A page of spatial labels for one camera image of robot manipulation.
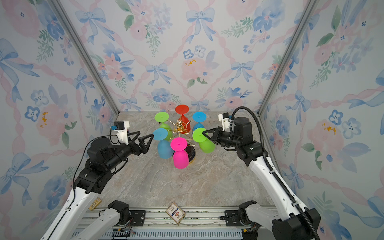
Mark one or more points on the left corner aluminium post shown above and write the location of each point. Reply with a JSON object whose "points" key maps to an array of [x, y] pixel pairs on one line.
{"points": [[82, 51]]}

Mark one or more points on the corner aluminium post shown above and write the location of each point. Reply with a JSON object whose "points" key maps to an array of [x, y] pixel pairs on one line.
{"points": [[82, 51], [291, 47]]}

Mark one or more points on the lime green wine glass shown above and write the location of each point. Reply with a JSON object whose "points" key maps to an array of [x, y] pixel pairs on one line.
{"points": [[162, 118], [204, 143]]}

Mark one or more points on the yellow label tag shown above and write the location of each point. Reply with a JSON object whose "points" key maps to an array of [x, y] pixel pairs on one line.
{"points": [[95, 203]]}

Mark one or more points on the red wine glass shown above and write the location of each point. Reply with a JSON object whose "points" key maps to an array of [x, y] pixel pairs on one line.
{"points": [[182, 110]]}

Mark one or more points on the right corner aluminium post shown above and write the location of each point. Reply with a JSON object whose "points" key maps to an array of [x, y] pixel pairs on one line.
{"points": [[291, 47]]}

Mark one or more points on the magenta wine glass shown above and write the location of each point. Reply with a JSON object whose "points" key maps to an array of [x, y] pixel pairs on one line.
{"points": [[180, 156]]}

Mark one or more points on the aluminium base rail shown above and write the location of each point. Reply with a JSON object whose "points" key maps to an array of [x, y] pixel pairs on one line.
{"points": [[198, 223]]}

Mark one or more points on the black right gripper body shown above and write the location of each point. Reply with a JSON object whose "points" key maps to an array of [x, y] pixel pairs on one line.
{"points": [[223, 139]]}

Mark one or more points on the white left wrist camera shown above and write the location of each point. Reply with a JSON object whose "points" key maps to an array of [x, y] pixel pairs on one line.
{"points": [[121, 130]]}

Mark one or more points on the lime green back wine glass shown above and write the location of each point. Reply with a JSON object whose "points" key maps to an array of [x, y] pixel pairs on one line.
{"points": [[162, 118]]}

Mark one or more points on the blue back wine glass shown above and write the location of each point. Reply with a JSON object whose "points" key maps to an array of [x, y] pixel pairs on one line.
{"points": [[199, 118]]}

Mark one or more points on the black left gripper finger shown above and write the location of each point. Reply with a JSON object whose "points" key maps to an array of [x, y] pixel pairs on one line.
{"points": [[145, 143], [133, 136]]}

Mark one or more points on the diamond printed card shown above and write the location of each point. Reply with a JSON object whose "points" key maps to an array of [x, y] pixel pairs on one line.
{"points": [[175, 213]]}

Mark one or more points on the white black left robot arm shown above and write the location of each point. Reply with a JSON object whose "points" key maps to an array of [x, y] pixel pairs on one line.
{"points": [[104, 161]]}

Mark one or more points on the gold wire glass rack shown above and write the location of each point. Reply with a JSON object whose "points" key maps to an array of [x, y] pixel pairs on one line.
{"points": [[181, 130]]}

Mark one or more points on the light blue front wine glass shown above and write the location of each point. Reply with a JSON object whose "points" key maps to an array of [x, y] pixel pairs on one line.
{"points": [[164, 147]]}

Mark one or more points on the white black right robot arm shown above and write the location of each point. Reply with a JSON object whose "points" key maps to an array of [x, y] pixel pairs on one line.
{"points": [[292, 220]]}

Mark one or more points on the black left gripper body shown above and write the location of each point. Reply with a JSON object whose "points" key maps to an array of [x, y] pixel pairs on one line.
{"points": [[134, 150]]}

